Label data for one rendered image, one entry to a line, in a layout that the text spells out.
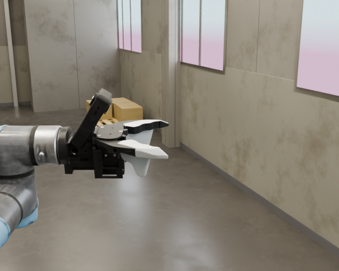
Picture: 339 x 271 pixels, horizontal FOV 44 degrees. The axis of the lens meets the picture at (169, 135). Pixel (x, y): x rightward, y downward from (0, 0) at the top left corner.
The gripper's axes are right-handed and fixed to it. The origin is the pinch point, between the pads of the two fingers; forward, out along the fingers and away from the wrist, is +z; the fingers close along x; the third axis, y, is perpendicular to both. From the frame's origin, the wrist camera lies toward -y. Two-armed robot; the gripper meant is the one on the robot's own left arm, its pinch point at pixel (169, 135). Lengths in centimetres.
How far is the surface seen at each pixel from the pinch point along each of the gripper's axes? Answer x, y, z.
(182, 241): -217, 189, 11
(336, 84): -230, 56, 124
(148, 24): -649, 72, -35
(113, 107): -627, 213, -99
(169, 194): -314, 203, 0
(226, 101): -379, 119, 65
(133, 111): -585, 205, -61
